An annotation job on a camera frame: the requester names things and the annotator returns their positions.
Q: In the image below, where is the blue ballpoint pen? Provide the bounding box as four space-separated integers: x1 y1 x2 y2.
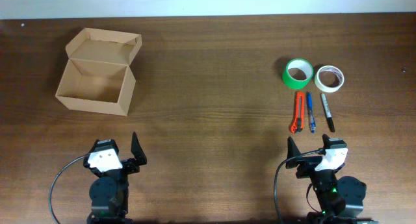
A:
307 92 316 133

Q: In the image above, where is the black grey permanent marker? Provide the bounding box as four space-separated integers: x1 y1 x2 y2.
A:
320 93 335 132

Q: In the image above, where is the orange utility knife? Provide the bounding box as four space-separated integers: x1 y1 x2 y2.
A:
290 91 306 134

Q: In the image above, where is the white masking tape roll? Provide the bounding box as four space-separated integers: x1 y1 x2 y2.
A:
315 65 345 93

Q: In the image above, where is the green tape roll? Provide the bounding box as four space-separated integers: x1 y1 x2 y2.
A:
282 58 314 90

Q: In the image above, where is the brown cardboard box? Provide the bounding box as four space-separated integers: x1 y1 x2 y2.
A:
55 28 142 116

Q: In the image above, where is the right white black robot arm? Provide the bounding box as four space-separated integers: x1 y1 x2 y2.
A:
284 134 376 224

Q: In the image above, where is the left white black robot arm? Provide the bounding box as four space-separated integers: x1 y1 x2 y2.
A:
83 132 147 224

